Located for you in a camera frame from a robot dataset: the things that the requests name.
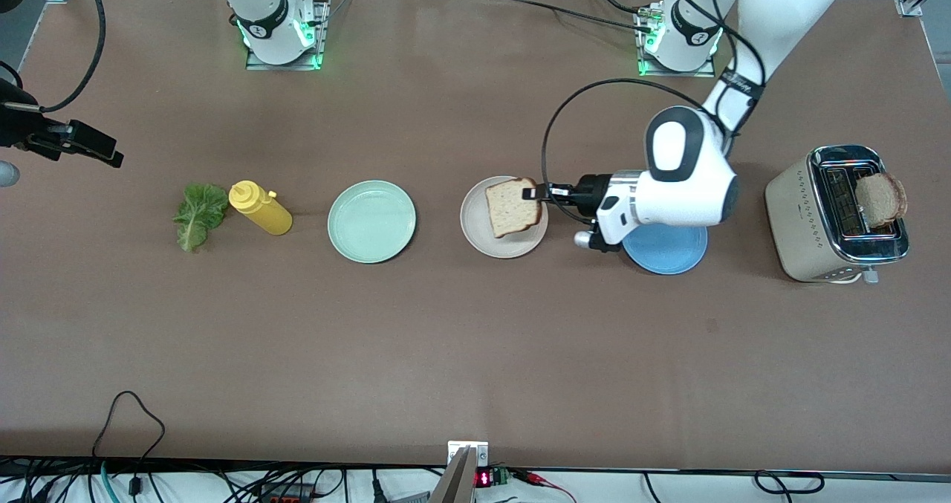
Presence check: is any brown bread slice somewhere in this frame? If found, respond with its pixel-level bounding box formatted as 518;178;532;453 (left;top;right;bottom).
854;172;909;229
485;178;543;239

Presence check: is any green lettuce leaf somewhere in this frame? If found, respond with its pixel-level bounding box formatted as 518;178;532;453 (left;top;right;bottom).
172;183;232;253

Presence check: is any yellow mustard squeeze bottle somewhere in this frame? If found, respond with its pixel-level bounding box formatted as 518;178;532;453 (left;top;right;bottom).
227;180;294;237

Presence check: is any beige plate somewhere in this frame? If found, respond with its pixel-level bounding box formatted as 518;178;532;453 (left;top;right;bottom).
459;175;550;259

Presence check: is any blue plate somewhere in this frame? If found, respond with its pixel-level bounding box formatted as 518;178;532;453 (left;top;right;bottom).
621;224;710;276

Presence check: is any green plate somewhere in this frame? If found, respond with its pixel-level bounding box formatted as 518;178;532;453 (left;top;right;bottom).
327;180;418;265

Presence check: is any beige chrome toaster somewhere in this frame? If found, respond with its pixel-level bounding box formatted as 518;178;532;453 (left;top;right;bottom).
765;144;912;285

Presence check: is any red clip lead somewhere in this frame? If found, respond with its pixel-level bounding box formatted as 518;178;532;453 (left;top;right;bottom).
519;470;577;502

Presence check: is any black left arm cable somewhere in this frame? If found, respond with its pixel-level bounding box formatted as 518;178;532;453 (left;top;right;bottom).
540;0;766;228

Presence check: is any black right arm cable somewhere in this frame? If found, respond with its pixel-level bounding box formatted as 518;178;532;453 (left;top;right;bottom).
0;0;107;114

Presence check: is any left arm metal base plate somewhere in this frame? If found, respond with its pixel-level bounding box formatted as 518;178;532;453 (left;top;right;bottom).
637;5;718;79

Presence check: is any black cable to arm base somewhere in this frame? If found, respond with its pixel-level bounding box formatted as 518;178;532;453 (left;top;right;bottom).
481;0;659;34

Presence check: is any thin black looped cable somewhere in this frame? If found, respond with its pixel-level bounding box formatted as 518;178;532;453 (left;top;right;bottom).
91;389;166;498

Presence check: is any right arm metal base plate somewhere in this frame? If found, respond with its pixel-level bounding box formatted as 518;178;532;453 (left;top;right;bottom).
245;0;332;72

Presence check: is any silver mounting bracket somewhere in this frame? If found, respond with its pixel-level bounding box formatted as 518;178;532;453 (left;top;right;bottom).
447;441;490;467

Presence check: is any grey camera pole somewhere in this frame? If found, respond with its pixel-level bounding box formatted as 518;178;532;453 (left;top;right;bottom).
427;447;477;503

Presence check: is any black coiled cable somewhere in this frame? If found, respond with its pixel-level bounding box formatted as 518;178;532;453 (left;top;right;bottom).
753;470;826;496

